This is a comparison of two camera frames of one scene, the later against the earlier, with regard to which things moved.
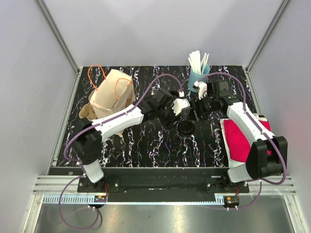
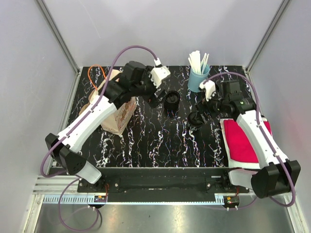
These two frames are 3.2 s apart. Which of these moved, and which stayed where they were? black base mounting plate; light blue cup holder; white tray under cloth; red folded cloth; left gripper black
Moved: left gripper black
Stayed: light blue cup holder; black base mounting plate; red folded cloth; white tray under cloth
